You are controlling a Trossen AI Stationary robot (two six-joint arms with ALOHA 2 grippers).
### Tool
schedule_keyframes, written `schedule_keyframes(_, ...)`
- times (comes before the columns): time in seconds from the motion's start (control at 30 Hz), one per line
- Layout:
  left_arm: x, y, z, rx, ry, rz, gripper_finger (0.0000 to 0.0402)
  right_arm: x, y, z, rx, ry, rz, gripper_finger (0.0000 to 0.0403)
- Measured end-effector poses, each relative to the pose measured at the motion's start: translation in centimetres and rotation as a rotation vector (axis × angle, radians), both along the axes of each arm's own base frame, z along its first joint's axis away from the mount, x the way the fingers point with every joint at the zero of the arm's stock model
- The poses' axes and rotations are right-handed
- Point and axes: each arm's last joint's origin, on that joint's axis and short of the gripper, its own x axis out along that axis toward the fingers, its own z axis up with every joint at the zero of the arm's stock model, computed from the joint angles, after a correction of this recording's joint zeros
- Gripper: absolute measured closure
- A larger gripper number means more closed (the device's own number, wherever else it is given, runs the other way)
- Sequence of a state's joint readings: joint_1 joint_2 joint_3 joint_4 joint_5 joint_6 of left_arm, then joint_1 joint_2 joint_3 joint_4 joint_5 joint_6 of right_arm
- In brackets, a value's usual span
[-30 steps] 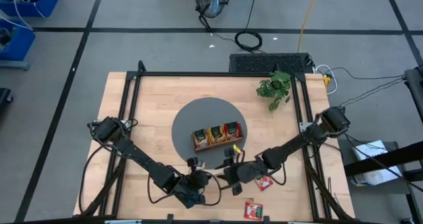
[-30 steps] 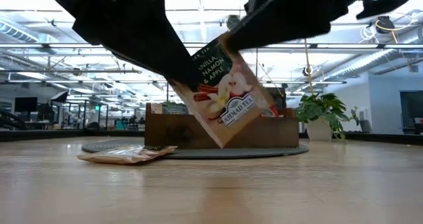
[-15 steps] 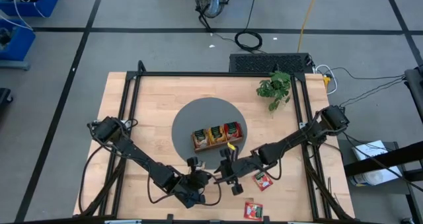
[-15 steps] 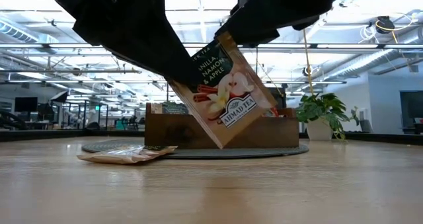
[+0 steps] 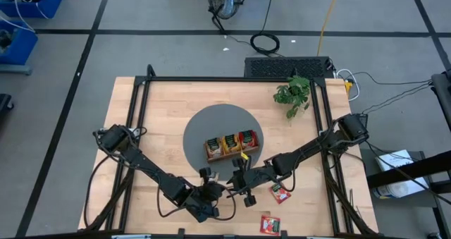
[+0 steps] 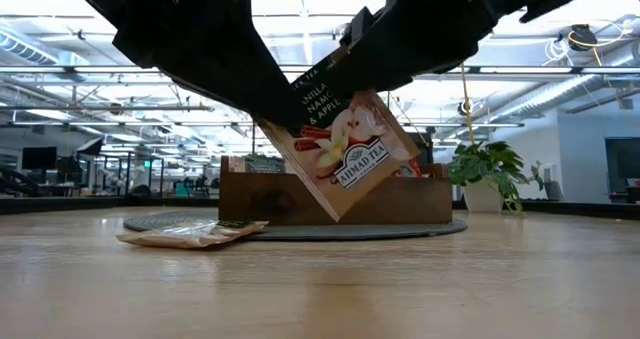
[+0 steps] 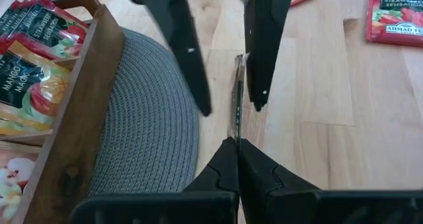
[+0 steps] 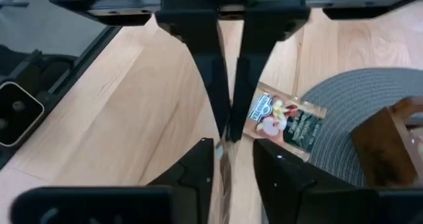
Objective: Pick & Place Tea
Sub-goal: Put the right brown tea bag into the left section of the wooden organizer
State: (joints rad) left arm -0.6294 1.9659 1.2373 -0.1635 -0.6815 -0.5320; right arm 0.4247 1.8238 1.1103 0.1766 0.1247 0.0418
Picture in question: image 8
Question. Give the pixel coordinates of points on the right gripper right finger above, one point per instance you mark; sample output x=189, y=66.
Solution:
x=297, y=197

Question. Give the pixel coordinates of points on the beige vanilla tea packet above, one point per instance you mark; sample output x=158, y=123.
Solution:
x=297, y=128

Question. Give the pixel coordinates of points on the round grey woven placemat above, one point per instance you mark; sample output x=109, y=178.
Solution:
x=347, y=118

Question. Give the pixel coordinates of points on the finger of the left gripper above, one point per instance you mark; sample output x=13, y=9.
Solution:
x=257, y=45
x=205, y=52

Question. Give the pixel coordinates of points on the small silver-edged black camera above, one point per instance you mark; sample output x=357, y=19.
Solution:
x=20, y=118

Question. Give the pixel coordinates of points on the wooden three-compartment tray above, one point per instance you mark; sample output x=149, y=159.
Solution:
x=380, y=144

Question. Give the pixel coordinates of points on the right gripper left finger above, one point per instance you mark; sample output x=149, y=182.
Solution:
x=165, y=204

